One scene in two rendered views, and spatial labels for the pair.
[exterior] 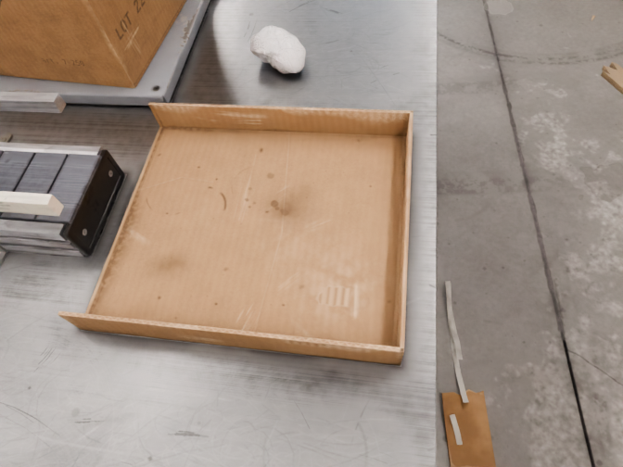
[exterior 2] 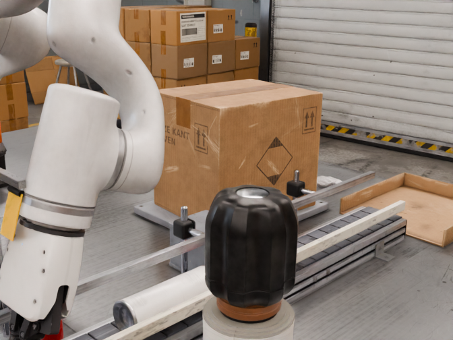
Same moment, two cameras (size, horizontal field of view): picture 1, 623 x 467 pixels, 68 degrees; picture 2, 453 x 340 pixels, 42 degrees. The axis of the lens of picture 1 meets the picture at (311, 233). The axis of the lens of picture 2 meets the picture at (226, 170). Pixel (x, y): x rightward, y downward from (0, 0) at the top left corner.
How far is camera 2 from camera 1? 146 cm
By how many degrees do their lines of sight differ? 61
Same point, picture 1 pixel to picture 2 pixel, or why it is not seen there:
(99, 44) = (313, 181)
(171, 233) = (409, 223)
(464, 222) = not seen: outside the picture
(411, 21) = (338, 169)
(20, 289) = (409, 253)
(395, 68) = not seen: hidden behind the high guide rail
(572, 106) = not seen: hidden behind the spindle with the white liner
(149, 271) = (426, 230)
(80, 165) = (370, 209)
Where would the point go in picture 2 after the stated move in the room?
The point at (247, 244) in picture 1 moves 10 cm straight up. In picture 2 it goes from (429, 214) to (434, 175)
